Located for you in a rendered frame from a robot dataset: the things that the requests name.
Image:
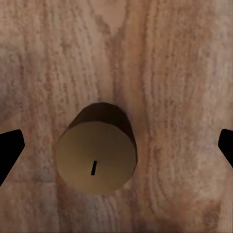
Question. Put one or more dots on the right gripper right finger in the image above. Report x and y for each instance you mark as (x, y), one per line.
(225, 143)

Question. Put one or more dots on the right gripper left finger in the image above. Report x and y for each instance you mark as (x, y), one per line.
(11, 146)

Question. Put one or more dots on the pillar candle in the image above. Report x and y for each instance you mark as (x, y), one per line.
(97, 153)

